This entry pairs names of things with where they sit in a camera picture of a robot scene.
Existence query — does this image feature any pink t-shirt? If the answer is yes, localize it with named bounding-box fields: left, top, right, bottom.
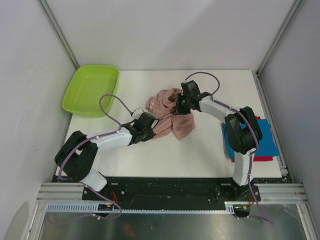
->
left=145, top=88, right=196, bottom=141

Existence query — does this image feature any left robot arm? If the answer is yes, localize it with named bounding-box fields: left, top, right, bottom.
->
left=54, top=112, right=160, bottom=200

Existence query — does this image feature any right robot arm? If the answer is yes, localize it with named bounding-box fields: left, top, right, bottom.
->
left=174, top=80, right=263, bottom=201

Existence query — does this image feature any green plastic tub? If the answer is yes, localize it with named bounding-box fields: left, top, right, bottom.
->
left=61, top=64, right=120, bottom=118

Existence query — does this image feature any blue folded t-shirt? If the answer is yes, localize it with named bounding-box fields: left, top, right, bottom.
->
left=222, top=118, right=280, bottom=161

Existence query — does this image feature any red folded t-shirt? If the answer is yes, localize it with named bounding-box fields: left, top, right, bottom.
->
left=231, top=116, right=273, bottom=163

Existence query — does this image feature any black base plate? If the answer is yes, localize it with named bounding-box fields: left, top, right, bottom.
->
left=50, top=174, right=262, bottom=204

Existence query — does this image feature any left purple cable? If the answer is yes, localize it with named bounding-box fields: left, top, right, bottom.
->
left=47, top=93, right=146, bottom=226

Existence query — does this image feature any aluminium frame rail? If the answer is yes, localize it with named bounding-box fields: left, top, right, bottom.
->
left=36, top=182, right=309, bottom=204

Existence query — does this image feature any grey slotted cable duct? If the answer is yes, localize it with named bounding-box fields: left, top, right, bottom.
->
left=46, top=202, right=235, bottom=215

